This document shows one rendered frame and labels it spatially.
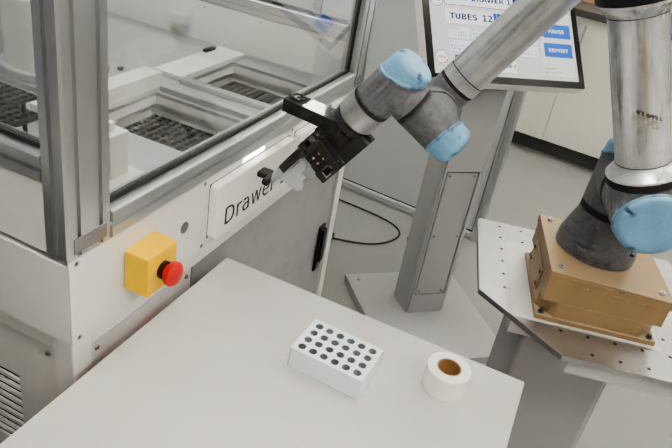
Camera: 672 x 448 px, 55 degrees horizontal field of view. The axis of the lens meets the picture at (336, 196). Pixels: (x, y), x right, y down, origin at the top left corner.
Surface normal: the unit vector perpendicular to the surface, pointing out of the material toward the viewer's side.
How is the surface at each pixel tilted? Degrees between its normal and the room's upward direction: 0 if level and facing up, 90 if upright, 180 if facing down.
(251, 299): 0
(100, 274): 90
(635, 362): 0
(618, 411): 0
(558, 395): 90
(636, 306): 90
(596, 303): 90
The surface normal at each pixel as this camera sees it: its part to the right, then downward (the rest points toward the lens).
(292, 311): 0.16, -0.87
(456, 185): 0.28, 0.50
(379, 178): -0.50, 0.34
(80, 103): 0.90, 0.32
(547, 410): -0.18, 0.44
